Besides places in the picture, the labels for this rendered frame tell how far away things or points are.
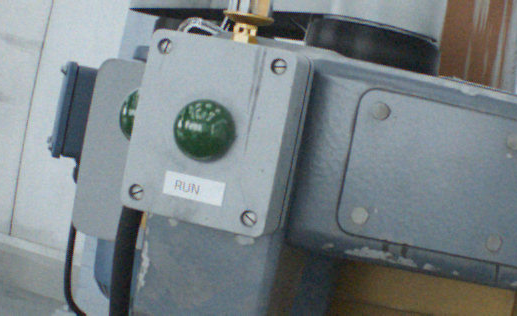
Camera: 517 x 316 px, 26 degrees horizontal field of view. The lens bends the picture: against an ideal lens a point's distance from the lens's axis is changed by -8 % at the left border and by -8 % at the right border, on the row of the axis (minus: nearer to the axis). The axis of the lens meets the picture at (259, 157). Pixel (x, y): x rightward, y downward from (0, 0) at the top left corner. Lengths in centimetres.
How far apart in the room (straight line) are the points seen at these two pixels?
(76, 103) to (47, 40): 528
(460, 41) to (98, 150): 35
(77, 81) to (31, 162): 528
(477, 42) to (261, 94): 56
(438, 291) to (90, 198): 36
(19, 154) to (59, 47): 64
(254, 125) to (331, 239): 8
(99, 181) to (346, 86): 48
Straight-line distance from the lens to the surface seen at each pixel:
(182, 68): 58
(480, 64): 110
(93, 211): 106
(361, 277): 85
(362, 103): 61
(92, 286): 576
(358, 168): 61
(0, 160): 644
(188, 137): 56
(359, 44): 72
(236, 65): 57
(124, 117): 59
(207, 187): 57
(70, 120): 107
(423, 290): 85
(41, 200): 633
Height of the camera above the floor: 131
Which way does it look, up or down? 3 degrees down
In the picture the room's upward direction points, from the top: 11 degrees clockwise
